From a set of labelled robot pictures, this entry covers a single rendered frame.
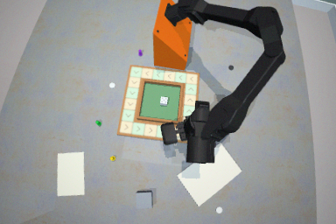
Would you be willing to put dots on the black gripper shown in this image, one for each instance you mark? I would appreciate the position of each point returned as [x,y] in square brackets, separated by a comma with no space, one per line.
[169,134]

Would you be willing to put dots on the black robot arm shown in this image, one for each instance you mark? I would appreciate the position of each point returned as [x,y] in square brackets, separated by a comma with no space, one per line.
[228,114]

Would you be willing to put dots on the white die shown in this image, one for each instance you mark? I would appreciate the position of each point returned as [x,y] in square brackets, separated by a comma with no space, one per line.
[164,101]

